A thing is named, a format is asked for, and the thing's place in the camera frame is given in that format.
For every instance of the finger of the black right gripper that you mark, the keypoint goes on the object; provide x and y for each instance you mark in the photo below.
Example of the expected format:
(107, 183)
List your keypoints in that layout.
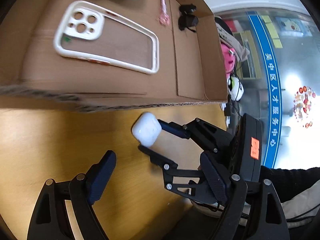
(174, 128)
(158, 159)

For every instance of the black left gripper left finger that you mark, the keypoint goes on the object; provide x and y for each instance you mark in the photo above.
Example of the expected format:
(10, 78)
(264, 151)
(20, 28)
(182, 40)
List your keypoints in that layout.
(85, 190)

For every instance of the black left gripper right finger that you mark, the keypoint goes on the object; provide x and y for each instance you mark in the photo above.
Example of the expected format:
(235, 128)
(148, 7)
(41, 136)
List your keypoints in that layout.
(229, 190)

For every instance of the white earbuds case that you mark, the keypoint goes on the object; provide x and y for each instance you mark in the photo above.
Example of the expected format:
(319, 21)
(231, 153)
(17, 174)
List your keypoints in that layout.
(146, 129)

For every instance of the pink transparent pen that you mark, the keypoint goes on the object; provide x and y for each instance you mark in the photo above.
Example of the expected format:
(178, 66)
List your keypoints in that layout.
(164, 18)

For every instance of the white clear phone case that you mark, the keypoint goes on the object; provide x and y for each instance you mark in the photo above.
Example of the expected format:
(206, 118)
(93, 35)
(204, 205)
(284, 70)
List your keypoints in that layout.
(92, 33)

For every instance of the black small adapter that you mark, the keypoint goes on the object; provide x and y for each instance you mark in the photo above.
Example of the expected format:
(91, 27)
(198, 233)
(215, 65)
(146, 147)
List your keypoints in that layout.
(228, 109)

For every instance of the panda plush toy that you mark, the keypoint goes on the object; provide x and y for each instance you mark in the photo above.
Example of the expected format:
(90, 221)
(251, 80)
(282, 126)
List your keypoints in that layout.
(235, 88)

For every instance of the magenta plush toy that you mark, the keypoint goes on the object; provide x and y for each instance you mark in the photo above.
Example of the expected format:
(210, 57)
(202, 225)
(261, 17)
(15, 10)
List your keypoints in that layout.
(229, 56)

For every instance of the beige tote bag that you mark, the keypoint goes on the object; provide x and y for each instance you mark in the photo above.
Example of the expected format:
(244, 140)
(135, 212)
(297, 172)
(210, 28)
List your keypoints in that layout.
(228, 39)

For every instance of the black sunglasses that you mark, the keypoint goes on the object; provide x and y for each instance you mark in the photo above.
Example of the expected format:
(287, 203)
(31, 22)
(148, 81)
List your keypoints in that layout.
(187, 19)

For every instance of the cardboard box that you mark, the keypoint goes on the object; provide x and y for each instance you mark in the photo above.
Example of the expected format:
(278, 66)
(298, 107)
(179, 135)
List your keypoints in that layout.
(191, 65)

